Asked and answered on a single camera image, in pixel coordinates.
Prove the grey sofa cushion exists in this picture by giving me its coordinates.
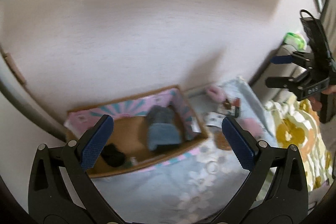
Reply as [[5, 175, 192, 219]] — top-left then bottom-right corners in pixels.
[[249, 44, 304, 105]]

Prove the pink fuzzy sock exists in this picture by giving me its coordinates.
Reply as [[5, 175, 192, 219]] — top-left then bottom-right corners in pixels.
[[206, 85, 226, 103], [239, 118, 263, 138]]

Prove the yellow floral bedsheet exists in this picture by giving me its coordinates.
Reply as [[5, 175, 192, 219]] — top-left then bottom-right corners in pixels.
[[256, 95, 333, 193]]

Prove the grey blue fuzzy sock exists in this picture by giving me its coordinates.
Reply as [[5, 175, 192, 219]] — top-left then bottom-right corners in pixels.
[[146, 105, 185, 151]]

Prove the brown fuzzy sock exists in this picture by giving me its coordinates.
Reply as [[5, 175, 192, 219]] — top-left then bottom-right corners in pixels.
[[214, 131, 232, 151]]

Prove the small black object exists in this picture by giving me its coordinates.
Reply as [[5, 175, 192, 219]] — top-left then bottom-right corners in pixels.
[[100, 143, 126, 168]]

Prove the white spotted sock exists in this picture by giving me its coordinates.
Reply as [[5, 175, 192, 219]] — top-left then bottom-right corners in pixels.
[[204, 112, 226, 128]]

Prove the person right hand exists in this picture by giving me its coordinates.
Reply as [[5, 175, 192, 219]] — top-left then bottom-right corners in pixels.
[[308, 85, 336, 111]]

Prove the black red small package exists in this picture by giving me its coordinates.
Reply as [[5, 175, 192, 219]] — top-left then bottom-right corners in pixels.
[[217, 98, 241, 118]]

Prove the cardboard box pink lining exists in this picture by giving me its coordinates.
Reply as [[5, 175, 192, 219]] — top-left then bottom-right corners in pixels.
[[64, 85, 208, 178]]

